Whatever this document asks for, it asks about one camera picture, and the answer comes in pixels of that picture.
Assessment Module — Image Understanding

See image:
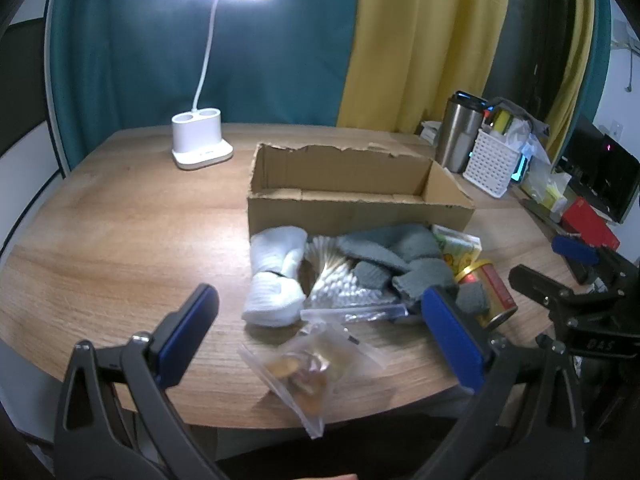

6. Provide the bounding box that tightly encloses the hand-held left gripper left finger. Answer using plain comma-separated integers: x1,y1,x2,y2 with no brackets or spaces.
54,283,231,480

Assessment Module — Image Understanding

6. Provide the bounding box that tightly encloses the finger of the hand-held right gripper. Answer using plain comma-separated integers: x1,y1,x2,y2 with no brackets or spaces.
509,264,581,311
551,235,640,286

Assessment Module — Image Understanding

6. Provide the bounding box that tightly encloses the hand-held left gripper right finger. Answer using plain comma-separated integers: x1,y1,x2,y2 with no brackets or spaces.
415,285,587,480

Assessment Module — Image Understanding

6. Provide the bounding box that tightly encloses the gold tin can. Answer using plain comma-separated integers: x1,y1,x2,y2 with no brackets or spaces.
454,259,518,332

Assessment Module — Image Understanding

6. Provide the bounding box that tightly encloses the green tissue pack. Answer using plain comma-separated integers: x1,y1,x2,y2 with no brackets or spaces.
431,224,483,277

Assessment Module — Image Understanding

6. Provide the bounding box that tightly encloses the white sock pair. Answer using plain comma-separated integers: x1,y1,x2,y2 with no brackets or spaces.
241,226,308,328

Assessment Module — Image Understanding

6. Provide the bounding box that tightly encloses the grey sock pair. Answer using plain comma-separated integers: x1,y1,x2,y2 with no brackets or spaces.
337,224,490,317

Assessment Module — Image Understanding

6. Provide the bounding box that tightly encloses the bag of cotton swabs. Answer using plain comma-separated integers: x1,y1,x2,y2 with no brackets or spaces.
300,235,406,322

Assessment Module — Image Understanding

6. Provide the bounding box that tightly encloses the clear zip bag of snacks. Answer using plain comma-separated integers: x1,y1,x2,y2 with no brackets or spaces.
239,321,391,441

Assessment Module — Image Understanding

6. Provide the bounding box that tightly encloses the cardboard box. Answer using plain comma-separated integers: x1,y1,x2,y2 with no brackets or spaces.
247,142,476,251

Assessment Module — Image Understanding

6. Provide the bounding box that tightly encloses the red box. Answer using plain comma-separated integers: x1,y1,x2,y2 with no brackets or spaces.
560,197,621,252

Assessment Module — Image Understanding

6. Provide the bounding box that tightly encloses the pale yellow box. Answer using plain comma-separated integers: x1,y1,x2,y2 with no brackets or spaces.
529,172,571,211

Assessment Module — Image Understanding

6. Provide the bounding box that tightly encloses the black monitor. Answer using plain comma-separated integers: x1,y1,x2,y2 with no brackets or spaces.
557,115,640,224

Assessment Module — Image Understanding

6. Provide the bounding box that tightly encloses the white plastic basket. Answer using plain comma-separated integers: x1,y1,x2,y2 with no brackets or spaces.
462,129,523,198

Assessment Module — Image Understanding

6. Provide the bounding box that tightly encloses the crumpled clear plastic bag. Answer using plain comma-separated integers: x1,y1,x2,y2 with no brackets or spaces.
505,120,540,162

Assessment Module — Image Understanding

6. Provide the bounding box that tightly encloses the grey cloth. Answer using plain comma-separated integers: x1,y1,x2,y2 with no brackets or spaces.
492,97,551,137

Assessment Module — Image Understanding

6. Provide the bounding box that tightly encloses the stainless steel tumbler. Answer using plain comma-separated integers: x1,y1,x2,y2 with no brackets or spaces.
436,91,490,173

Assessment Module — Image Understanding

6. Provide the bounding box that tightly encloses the white desk lamp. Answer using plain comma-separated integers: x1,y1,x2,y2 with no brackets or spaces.
169,0,282,171

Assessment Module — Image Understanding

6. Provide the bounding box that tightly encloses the yellow curtain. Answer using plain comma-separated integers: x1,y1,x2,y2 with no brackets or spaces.
336,0,511,134

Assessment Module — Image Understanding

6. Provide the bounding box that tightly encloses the teal curtain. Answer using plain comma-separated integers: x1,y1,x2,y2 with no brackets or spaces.
47,0,361,171

